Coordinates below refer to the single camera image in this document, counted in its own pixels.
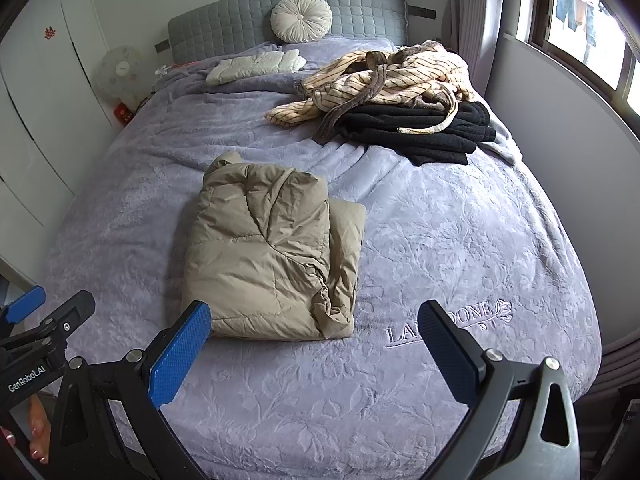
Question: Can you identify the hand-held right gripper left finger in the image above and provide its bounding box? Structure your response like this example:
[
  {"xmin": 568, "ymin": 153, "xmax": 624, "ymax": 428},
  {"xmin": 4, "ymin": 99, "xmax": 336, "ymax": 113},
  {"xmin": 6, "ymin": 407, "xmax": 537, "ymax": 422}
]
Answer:
[{"xmin": 48, "ymin": 300, "xmax": 213, "ymax": 480}]

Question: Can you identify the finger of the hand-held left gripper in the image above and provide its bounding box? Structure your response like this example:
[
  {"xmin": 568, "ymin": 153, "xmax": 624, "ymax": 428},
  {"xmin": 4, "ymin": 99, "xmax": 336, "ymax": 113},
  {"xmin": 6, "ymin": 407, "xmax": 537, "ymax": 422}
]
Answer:
[
  {"xmin": 0, "ymin": 285, "xmax": 47, "ymax": 332},
  {"xmin": 0, "ymin": 290, "xmax": 96, "ymax": 358}
]

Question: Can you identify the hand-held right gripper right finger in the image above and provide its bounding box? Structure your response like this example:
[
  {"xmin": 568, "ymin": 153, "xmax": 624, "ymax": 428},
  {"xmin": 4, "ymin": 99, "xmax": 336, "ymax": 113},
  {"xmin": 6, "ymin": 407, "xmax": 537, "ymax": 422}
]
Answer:
[{"xmin": 417, "ymin": 300, "xmax": 581, "ymax": 480}]

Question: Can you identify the beige puffer jacket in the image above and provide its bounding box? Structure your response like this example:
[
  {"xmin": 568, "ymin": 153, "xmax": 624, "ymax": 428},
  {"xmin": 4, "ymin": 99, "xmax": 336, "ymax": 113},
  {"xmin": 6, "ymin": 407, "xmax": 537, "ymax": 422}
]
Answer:
[{"xmin": 181, "ymin": 151, "xmax": 367, "ymax": 341}]

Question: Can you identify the person's left hand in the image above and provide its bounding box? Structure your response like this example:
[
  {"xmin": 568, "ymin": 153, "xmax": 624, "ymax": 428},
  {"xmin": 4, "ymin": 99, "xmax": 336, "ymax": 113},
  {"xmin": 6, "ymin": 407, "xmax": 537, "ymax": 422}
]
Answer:
[{"xmin": 0, "ymin": 397, "xmax": 52, "ymax": 465}]

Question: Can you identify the lilac embossed blanket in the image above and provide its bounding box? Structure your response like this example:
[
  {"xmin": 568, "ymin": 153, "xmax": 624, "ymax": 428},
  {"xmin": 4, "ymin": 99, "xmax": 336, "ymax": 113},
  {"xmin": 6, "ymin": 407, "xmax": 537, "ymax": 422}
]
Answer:
[{"xmin": 35, "ymin": 37, "xmax": 603, "ymax": 480}]

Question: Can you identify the grey ribbed cloth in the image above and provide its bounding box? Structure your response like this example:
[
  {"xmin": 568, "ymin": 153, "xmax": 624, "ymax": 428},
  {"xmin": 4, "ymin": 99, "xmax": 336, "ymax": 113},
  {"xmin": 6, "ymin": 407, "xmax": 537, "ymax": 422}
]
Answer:
[{"xmin": 597, "ymin": 332, "xmax": 640, "ymax": 401}]

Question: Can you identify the white wardrobe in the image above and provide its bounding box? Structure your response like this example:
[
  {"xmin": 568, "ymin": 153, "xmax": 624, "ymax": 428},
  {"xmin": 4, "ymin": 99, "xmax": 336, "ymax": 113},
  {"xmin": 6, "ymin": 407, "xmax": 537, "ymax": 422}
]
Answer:
[{"xmin": 0, "ymin": 0, "xmax": 123, "ymax": 286}]

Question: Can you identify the black folded garment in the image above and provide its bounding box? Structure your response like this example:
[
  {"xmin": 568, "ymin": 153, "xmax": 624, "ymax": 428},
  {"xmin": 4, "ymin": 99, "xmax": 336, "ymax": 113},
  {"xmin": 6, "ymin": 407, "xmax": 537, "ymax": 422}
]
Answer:
[{"xmin": 336, "ymin": 101, "xmax": 497, "ymax": 167}]

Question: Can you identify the light grey blanket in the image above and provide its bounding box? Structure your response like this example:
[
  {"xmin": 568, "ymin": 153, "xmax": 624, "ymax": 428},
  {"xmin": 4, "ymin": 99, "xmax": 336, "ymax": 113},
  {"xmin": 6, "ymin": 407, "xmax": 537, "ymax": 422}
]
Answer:
[{"xmin": 467, "ymin": 90, "xmax": 523, "ymax": 166}]

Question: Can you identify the white standing fan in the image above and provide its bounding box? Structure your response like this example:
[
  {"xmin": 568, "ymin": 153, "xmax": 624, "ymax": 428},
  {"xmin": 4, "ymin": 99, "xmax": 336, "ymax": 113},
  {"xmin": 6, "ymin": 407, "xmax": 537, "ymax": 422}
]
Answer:
[{"xmin": 96, "ymin": 46, "xmax": 146, "ymax": 101}]

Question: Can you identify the cream striped robe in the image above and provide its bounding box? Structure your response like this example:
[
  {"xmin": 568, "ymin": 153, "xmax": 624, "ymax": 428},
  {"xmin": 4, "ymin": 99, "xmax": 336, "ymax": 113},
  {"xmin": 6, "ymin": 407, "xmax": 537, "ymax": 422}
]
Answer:
[{"xmin": 265, "ymin": 40, "xmax": 473, "ymax": 143}]

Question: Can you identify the white folded cloth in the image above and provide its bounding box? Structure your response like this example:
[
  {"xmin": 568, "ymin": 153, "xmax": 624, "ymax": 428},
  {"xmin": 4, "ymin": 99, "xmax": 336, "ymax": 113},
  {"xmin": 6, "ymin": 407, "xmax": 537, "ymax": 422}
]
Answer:
[{"xmin": 206, "ymin": 50, "xmax": 307, "ymax": 86}]

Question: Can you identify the grey quilted headboard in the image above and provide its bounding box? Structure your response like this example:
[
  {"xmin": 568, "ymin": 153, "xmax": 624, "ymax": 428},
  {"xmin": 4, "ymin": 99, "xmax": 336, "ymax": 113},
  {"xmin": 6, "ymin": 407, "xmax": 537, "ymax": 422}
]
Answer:
[{"xmin": 167, "ymin": 0, "xmax": 408, "ymax": 63}]

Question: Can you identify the window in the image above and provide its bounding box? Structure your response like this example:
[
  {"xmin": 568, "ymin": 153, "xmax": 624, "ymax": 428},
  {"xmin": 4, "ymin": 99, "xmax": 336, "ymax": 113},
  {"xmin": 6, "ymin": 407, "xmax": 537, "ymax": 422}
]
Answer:
[{"xmin": 520, "ymin": 0, "xmax": 640, "ymax": 141}]

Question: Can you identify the grey curtain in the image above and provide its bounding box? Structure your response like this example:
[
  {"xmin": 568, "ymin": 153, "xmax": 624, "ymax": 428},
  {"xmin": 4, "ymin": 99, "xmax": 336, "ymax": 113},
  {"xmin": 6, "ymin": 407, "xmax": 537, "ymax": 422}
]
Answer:
[{"xmin": 442, "ymin": 0, "xmax": 506, "ymax": 96}]

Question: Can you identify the round white cushion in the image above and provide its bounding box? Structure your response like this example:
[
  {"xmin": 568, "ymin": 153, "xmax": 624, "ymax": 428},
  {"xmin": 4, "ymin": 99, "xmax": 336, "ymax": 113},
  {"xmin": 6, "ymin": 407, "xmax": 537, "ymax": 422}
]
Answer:
[{"xmin": 270, "ymin": 0, "xmax": 333, "ymax": 43}]

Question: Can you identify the hanging laundry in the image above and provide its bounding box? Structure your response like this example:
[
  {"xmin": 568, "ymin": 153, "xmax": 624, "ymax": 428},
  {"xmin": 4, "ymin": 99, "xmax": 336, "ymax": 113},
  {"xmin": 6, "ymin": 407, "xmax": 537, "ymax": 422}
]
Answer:
[{"xmin": 555, "ymin": 0, "xmax": 608, "ymax": 48}]

